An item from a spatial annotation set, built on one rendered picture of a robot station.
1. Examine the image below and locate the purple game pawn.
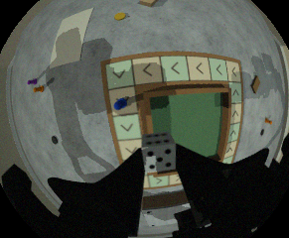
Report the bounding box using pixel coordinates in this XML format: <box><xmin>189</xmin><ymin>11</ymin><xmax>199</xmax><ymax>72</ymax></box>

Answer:
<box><xmin>28</xmin><ymin>79</ymin><xmax>37</xmax><ymax>84</ymax></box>

